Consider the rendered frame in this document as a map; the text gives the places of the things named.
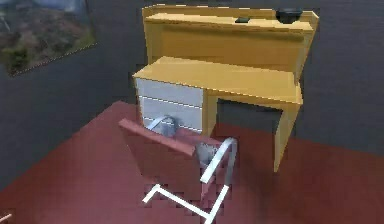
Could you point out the yellow wooden desk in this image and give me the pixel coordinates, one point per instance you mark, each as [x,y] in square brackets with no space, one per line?
[220,78]

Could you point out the small black flat box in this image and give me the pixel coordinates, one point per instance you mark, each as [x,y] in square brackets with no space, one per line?
[242,20]

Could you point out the black bowl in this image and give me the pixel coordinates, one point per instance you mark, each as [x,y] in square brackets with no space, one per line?
[288,15]

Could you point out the framed landscape picture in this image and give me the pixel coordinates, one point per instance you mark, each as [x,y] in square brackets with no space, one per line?
[40,33]

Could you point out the pink chair with white frame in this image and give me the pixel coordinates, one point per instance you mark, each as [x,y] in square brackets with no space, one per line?
[163,156]

